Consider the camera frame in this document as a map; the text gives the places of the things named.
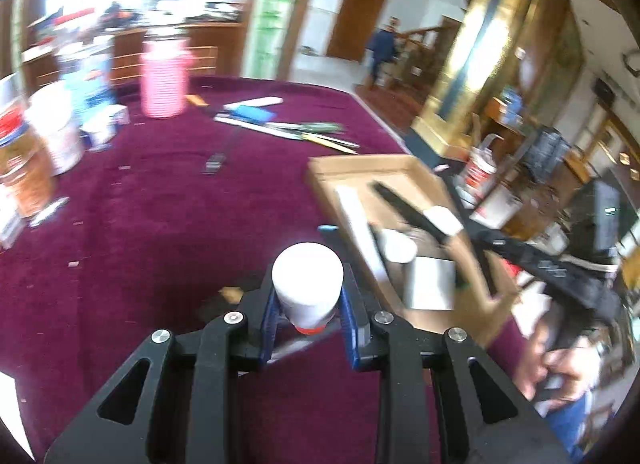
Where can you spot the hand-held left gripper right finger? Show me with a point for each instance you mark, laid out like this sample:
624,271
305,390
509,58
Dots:
350,324

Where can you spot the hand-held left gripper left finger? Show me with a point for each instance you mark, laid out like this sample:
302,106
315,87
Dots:
270,324

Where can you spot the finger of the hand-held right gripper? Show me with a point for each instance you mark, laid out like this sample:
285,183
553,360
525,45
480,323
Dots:
520,251

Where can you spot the white bottle orange cap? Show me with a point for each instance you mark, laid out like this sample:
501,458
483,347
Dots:
307,284

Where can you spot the long white box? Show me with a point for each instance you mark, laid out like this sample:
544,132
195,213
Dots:
442,220

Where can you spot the plain white bottle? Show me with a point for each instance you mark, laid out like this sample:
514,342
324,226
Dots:
397,246

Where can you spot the black marker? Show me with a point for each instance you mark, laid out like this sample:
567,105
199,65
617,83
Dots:
400,204

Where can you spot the cardboard box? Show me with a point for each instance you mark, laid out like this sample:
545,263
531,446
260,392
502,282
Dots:
380,168

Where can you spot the person's right hand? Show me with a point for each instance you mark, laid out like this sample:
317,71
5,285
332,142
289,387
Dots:
555,369

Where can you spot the plain white bucket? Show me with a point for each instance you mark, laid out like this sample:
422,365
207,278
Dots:
497,206

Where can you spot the red label white bucket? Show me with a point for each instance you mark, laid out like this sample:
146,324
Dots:
480,171

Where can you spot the white paper tube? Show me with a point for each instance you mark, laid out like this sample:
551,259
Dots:
357,229

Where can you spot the burgundy tablecloth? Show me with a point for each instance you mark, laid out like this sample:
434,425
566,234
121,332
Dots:
150,224

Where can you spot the person's blue jeans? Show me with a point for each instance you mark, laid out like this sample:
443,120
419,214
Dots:
570,424

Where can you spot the yellow pencil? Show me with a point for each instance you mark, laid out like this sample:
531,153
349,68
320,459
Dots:
335,142

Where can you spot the white pen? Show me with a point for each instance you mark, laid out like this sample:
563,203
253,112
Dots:
260,126

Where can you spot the dark green pen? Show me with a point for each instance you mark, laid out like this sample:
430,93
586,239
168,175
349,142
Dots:
312,127

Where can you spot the golden pillar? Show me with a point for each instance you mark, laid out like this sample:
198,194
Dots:
480,53

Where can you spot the blue eraser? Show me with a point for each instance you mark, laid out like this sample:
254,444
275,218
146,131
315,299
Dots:
255,113

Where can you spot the flat white stick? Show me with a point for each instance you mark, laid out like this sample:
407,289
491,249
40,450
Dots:
255,102

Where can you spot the small blue white box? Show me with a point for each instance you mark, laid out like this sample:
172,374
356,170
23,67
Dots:
106,126

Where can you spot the pink knit-covered bottle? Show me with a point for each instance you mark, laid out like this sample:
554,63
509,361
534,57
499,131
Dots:
162,76

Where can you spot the white card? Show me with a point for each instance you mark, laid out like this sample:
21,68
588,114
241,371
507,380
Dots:
10,404

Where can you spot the brown wooden door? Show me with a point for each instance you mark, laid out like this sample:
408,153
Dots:
357,13

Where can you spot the white plastic tub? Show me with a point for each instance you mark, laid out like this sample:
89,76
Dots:
55,128

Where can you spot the orange label toothpick jar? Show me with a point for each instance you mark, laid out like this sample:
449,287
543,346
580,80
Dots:
22,163

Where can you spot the wooden counter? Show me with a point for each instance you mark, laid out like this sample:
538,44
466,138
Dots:
135,51

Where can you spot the blue label jar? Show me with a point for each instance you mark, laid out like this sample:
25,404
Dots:
85,76

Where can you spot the green bamboo wall sticker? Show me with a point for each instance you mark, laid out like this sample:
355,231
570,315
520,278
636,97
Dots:
267,8

